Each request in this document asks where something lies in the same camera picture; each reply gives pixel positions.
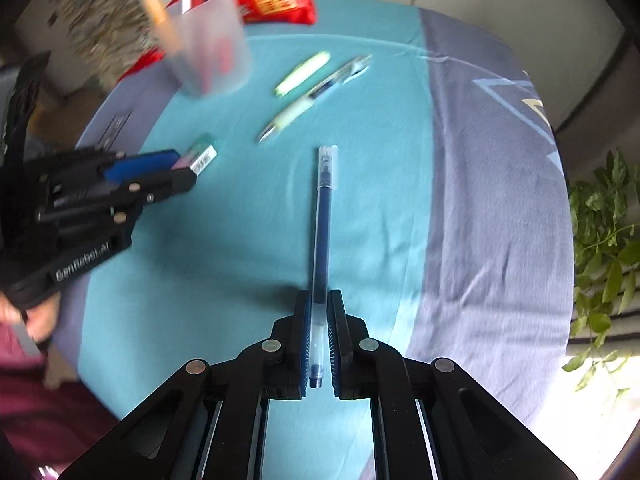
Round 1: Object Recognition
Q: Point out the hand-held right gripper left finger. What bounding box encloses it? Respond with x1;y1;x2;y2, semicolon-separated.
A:
57;290;312;480

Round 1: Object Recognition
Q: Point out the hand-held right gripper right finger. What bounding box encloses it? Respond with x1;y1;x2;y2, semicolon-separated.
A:
326;289;577;480

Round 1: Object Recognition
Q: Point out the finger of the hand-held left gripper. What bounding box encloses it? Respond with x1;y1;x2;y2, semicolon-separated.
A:
36;166;197;235
44;147;182;184

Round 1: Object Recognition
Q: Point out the pink and green eraser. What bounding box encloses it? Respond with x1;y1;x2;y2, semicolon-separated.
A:
174;132;219;177

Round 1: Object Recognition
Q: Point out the translucent plastic cup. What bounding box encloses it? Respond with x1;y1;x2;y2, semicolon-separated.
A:
120;0;254;99

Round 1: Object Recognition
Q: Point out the clear blue ink gel pen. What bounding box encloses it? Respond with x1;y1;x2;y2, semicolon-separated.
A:
308;145;339;390

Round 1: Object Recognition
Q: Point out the person's left hand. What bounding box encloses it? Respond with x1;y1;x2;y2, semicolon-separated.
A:
0;291;63;352

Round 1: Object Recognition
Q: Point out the blue and grey tablecloth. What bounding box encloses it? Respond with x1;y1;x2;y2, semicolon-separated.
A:
50;0;577;480

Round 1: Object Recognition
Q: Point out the red tassel ornament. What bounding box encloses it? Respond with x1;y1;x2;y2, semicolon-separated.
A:
119;49;167;80

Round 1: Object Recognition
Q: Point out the tall pile of papers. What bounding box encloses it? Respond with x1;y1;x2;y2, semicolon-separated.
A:
15;0;152;97

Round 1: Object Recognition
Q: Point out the person's maroon clothing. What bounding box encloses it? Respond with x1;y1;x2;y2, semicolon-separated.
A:
0;320;123;480

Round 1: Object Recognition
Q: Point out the white clear-tip pen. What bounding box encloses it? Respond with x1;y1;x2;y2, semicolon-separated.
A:
257;55;374;143

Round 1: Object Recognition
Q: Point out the light green highlighter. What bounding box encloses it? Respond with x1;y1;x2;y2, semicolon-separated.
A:
273;51;332;97

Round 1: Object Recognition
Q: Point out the green leafy plant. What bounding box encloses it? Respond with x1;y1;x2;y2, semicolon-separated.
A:
561;149;640;402

